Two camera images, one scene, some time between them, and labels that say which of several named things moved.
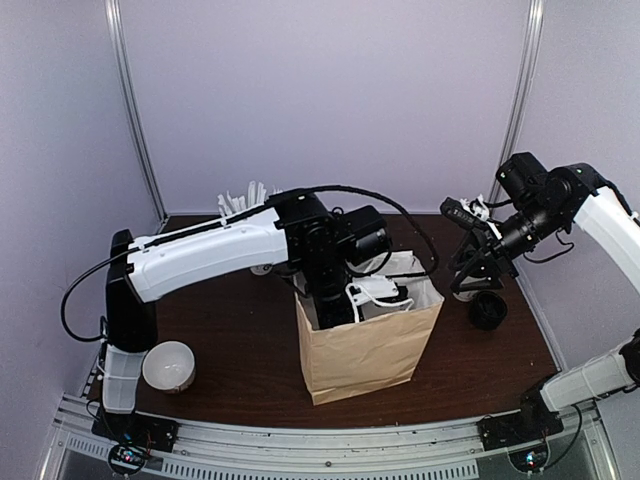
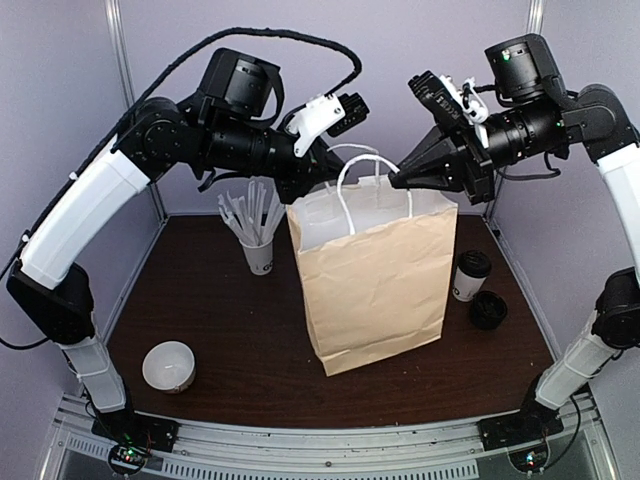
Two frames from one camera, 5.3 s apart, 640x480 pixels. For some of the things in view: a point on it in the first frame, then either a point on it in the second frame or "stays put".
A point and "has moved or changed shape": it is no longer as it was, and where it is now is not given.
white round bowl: (169, 366) stays put
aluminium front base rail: (94, 436) stays put
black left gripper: (328, 323) → (316, 171)
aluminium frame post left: (114, 17) stays put
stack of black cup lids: (487, 310) stays put
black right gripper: (494, 257) → (474, 167)
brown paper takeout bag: (395, 313) has moved or changed shape
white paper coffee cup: (466, 296) stays put
